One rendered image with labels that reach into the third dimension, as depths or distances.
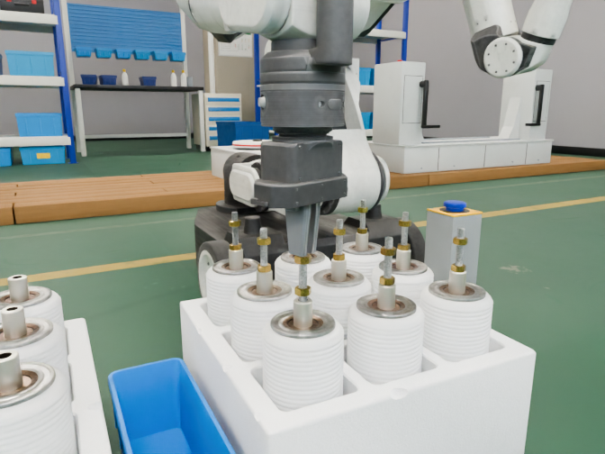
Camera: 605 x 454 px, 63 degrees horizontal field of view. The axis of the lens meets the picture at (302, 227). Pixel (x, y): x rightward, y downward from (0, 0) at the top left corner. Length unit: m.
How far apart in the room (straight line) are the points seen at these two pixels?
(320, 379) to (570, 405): 0.55
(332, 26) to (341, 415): 0.39
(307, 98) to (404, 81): 2.91
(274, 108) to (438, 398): 0.39
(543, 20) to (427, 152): 2.42
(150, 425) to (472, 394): 0.48
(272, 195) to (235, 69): 6.68
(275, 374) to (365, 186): 0.60
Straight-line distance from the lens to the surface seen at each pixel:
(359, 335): 0.62
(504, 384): 0.72
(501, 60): 1.10
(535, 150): 4.28
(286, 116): 0.49
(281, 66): 0.49
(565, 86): 6.52
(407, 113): 3.40
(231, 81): 7.12
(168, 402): 0.84
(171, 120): 9.15
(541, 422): 0.94
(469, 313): 0.68
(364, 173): 1.07
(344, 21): 0.48
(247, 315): 0.65
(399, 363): 0.62
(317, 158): 0.51
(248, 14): 0.51
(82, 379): 0.67
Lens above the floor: 0.49
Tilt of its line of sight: 13 degrees down
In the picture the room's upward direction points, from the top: straight up
